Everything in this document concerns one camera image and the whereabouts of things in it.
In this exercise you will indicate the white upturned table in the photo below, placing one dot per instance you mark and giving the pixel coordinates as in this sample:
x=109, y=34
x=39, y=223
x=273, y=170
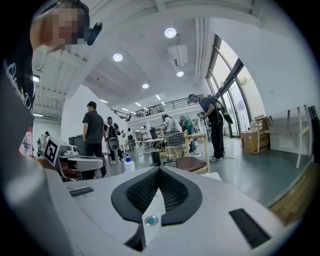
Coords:
x=301, y=135

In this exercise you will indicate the white ceiling air conditioner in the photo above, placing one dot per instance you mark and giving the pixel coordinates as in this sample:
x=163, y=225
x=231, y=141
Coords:
x=178, y=55

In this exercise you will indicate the black balcony railing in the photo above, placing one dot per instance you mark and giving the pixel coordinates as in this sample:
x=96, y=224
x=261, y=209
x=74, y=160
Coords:
x=162, y=106

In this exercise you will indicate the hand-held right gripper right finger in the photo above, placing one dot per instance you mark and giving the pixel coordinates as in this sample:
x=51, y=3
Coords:
x=212, y=200

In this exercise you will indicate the round ceiling light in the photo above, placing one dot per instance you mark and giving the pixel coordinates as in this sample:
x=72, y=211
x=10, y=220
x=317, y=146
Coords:
x=117, y=57
x=180, y=73
x=145, y=86
x=170, y=32

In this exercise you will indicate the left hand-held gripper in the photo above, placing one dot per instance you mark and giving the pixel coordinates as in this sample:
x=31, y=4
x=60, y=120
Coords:
x=52, y=151

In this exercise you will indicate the black framed glass doors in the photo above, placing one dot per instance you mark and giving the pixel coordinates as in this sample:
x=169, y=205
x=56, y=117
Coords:
x=228, y=100

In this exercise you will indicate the white spray bottle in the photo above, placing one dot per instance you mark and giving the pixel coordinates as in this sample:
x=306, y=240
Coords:
x=129, y=163

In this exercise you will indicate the small metal stand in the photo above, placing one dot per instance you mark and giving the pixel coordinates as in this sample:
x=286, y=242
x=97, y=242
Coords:
x=170, y=153

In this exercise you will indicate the wooden chair with brown cushion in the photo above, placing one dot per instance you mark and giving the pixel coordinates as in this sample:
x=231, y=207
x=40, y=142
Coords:
x=192, y=163

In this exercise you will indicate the red and white banner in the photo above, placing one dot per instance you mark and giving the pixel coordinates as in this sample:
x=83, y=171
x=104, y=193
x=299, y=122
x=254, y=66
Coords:
x=27, y=142

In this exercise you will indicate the person's black printed shirt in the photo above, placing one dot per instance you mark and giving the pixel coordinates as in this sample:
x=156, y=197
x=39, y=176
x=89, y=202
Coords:
x=21, y=82

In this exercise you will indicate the black head-worn camera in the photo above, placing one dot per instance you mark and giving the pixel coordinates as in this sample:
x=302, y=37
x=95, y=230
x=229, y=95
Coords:
x=93, y=33

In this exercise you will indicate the brown cardboard box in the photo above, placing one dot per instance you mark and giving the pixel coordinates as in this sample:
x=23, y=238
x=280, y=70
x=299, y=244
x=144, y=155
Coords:
x=253, y=141

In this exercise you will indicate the black office chair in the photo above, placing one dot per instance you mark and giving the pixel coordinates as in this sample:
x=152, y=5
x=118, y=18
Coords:
x=154, y=133

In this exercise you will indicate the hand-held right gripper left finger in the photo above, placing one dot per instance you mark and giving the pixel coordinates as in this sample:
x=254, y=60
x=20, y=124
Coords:
x=100, y=200

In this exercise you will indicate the white squeegee with teal button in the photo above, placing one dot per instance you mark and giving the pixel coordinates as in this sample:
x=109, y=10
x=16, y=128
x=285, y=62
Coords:
x=151, y=225

